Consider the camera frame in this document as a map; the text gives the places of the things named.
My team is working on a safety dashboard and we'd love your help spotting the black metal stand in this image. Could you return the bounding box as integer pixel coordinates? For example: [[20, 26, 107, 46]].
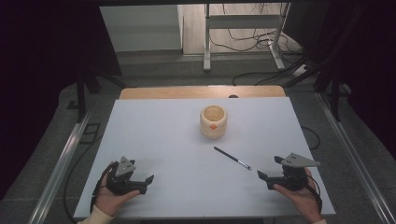
[[281, 6, 367, 122], [66, 60, 127, 123]]

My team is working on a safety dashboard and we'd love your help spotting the person's right hand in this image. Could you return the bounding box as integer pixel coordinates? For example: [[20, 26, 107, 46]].
[[273, 167, 323, 223]]

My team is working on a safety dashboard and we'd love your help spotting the white table mat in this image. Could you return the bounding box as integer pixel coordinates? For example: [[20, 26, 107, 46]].
[[73, 96, 336, 218]]

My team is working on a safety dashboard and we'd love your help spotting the dark curtain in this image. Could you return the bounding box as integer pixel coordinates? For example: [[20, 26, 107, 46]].
[[0, 0, 123, 200], [283, 0, 396, 160]]

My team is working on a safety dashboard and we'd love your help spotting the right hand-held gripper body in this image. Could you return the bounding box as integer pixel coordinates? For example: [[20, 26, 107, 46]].
[[266, 152, 321, 191]]

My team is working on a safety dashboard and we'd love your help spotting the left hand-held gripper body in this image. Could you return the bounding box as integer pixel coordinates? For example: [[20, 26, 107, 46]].
[[106, 156, 148, 196]]

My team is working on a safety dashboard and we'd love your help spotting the white cabinet panel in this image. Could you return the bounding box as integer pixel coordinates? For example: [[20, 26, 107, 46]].
[[99, 4, 184, 53]]

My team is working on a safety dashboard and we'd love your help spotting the hand-held gripper cable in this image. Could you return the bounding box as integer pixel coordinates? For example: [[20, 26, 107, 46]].
[[304, 173, 323, 214], [90, 161, 120, 215]]

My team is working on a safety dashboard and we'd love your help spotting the wooden table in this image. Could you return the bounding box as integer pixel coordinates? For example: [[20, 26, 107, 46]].
[[120, 86, 287, 101]]

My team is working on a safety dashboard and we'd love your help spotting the cream cup with orange dot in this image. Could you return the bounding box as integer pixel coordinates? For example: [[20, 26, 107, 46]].
[[199, 105, 228, 140]]

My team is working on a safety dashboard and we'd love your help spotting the left hand-held gripper cable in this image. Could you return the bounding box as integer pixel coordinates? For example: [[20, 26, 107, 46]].
[[90, 161, 120, 215]]

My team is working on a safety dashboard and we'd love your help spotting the aluminium rail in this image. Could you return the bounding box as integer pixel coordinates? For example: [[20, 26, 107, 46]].
[[27, 108, 94, 224], [316, 92, 396, 224]]

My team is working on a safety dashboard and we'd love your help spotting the black floor cable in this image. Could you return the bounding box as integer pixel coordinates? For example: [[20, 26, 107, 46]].
[[300, 125, 321, 151], [63, 135, 104, 224]]

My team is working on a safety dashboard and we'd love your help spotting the black floor bracket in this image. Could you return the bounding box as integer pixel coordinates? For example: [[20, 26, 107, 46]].
[[78, 122, 102, 145]]

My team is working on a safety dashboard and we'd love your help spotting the black pen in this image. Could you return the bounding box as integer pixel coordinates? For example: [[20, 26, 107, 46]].
[[213, 147, 252, 171]]

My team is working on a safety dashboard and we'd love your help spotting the white power strip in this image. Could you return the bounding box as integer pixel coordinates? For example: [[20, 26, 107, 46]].
[[291, 63, 310, 77]]

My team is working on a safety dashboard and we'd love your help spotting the white metal desk frame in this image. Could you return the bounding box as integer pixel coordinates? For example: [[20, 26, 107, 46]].
[[203, 3, 292, 73]]

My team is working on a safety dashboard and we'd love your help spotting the right hand-held gripper cable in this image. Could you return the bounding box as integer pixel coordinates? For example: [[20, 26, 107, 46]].
[[304, 173, 323, 214]]

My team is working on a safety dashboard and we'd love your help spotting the tangle of black cables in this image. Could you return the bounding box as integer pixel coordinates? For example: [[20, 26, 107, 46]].
[[208, 3, 307, 87]]

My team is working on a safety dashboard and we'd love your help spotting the person's left hand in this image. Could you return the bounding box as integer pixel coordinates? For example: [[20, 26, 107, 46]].
[[93, 172, 141, 217]]

